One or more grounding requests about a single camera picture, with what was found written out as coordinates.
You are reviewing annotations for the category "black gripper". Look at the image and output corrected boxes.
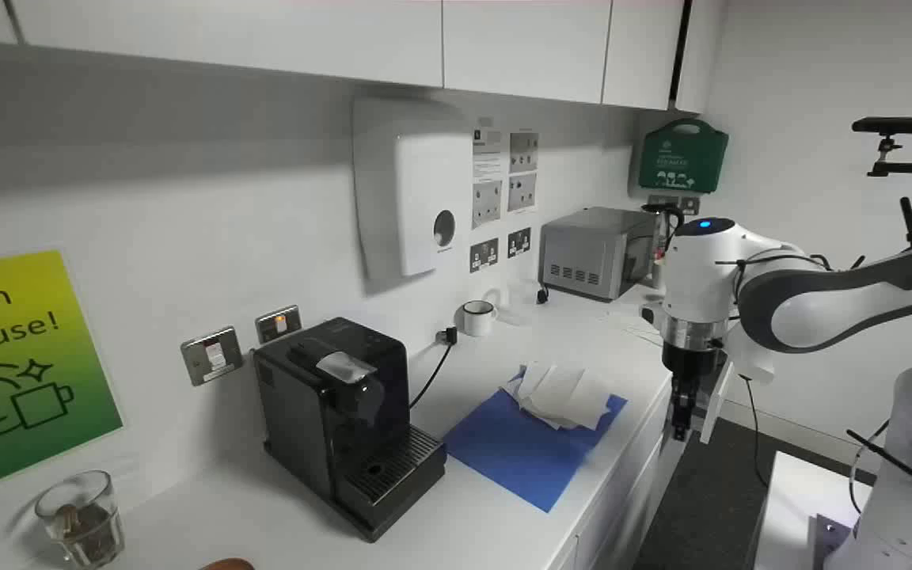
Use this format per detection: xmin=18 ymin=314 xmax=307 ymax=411
xmin=662 ymin=339 xmax=733 ymax=444

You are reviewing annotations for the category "white paper towel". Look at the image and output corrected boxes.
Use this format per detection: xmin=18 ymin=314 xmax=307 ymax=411
xmin=513 ymin=360 xmax=587 ymax=414
xmin=540 ymin=368 xmax=615 ymax=435

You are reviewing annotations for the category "white robot base table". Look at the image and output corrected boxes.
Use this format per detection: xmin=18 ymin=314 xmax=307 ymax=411
xmin=754 ymin=451 xmax=887 ymax=570

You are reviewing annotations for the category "white open drawer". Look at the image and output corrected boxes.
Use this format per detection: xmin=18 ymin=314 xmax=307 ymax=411
xmin=693 ymin=359 xmax=740 ymax=446

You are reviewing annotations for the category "white base cabinet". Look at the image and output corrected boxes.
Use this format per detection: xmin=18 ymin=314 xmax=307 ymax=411
xmin=546 ymin=393 xmax=692 ymax=570

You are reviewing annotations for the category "blue perforated cloth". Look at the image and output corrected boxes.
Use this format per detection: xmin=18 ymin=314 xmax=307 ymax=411
xmin=444 ymin=365 xmax=629 ymax=518

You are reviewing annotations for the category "grey metal microwave oven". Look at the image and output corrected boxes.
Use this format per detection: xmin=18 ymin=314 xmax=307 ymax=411
xmin=536 ymin=205 xmax=665 ymax=303

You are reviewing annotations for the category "small white round cup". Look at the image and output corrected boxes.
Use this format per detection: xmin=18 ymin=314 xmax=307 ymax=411
xmin=457 ymin=299 xmax=496 ymax=343

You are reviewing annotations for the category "green first aid kit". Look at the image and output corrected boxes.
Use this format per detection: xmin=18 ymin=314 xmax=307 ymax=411
xmin=629 ymin=119 xmax=733 ymax=197

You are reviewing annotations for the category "instruction sheet with two photos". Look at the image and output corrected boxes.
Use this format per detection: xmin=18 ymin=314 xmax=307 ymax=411
xmin=504 ymin=128 xmax=543 ymax=217

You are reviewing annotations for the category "instruction sheet with one photo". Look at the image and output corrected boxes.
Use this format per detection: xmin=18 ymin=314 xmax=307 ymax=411
xmin=469 ymin=124 xmax=510 ymax=232

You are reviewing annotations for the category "white paper towel dispenser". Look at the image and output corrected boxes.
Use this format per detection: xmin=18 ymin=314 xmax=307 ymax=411
xmin=353 ymin=95 xmax=478 ymax=284

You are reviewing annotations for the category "black coffee machine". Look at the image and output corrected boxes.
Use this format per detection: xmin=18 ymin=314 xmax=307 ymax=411
xmin=250 ymin=314 xmax=451 ymax=545

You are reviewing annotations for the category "clear glass cup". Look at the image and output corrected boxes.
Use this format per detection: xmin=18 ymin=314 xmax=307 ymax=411
xmin=33 ymin=468 xmax=126 ymax=570

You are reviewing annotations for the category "green yellow poster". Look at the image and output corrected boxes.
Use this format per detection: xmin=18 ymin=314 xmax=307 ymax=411
xmin=0 ymin=246 xmax=126 ymax=500

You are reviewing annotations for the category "black appliance cable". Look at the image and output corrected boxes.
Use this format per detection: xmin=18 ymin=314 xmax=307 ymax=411
xmin=641 ymin=201 xmax=692 ymax=262

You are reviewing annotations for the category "dark double wall socket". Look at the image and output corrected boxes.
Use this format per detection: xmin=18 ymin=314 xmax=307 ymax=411
xmin=466 ymin=235 xmax=501 ymax=277
xmin=504 ymin=224 xmax=536 ymax=262

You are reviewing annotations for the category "black coffee machine power cable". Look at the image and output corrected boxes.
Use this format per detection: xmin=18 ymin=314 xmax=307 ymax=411
xmin=406 ymin=324 xmax=462 ymax=414

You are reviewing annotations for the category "black camera on stand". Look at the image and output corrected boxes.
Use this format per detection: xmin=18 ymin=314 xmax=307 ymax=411
xmin=850 ymin=111 xmax=912 ymax=252

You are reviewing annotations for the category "silver wall socket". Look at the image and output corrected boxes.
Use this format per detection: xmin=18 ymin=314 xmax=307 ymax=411
xmin=177 ymin=324 xmax=246 ymax=390
xmin=253 ymin=302 xmax=303 ymax=347

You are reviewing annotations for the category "white wall cabinet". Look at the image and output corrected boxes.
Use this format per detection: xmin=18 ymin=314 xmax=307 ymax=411
xmin=0 ymin=0 xmax=723 ymax=114

